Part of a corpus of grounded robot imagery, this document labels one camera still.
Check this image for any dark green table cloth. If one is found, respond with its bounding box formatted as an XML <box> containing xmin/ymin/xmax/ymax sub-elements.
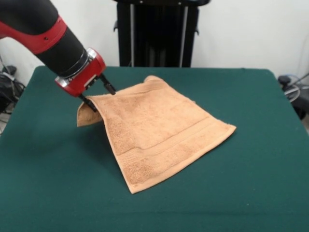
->
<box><xmin>0</xmin><ymin>65</ymin><xmax>309</xmax><ymax>232</ymax></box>

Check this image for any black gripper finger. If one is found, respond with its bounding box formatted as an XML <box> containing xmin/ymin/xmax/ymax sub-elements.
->
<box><xmin>99</xmin><ymin>72</ymin><xmax>117</xmax><ymax>95</ymax></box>
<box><xmin>78</xmin><ymin>93</ymin><xmax>98</xmax><ymax>113</ymax></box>

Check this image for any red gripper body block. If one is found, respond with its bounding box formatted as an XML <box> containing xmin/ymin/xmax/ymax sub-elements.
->
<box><xmin>54</xmin><ymin>51</ymin><xmax>107</xmax><ymax>98</ymax></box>

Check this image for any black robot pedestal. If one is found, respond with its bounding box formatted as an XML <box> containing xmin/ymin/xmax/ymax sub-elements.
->
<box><xmin>112</xmin><ymin>0</ymin><xmax>201</xmax><ymax>68</ymax></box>

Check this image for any tan terry towel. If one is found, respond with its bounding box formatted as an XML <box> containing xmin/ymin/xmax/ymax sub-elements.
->
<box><xmin>76</xmin><ymin>75</ymin><xmax>237</xmax><ymax>195</ymax></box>

